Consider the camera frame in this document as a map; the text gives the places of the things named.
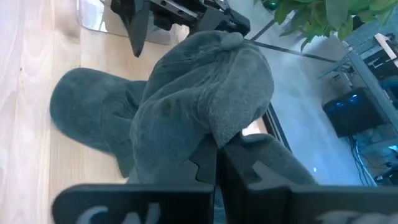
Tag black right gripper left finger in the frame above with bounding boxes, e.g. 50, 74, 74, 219
52, 136, 218, 224

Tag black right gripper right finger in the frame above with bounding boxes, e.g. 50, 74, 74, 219
218, 139, 398, 224

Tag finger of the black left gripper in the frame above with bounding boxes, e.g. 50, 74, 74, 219
190, 8, 251, 36
127, 0, 152, 58

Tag grey denim baseball cap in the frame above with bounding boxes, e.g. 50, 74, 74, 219
49, 30, 317, 186

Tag clear plastic container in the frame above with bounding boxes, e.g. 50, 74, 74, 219
76, 0, 190, 46

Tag green leafy plant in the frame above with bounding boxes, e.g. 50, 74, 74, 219
253, 0, 398, 52

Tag black computer tower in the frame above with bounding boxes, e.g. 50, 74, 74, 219
322, 86, 393, 139

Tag grey metal shelf rack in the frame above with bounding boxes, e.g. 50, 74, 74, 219
318, 30, 398, 133

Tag black table frame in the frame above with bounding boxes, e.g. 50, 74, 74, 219
262, 102, 292, 152

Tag black floor cables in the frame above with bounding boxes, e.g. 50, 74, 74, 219
347, 135, 389, 187

